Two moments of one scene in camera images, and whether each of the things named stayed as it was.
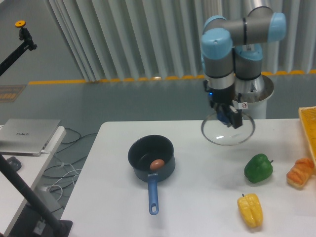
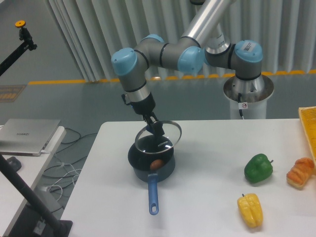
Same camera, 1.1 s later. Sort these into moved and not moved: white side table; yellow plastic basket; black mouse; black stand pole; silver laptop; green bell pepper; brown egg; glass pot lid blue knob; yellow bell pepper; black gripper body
Moved: glass pot lid blue knob; black gripper body
Not moved: white side table; yellow bell pepper; green bell pepper; black mouse; brown egg; black stand pole; silver laptop; yellow plastic basket
